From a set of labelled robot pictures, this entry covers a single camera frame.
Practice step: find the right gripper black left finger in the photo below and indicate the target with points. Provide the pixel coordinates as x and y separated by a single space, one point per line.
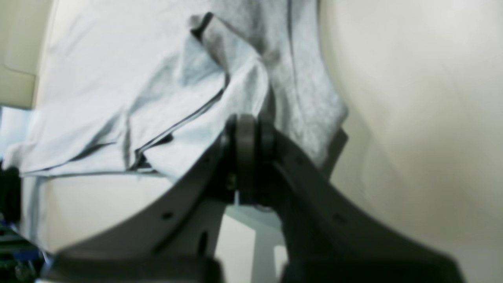
172 240

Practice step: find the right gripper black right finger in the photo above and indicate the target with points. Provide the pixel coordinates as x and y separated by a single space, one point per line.
328 238

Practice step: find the grey T-shirt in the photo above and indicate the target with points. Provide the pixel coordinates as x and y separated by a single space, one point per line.
145 86

